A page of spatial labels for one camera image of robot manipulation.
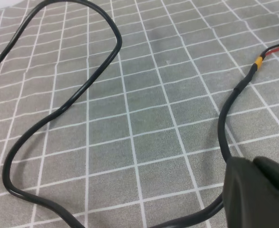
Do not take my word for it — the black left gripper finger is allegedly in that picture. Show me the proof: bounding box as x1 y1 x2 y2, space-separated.
222 156 279 228

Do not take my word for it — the black power cable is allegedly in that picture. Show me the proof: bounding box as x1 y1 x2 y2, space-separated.
0 0 279 228

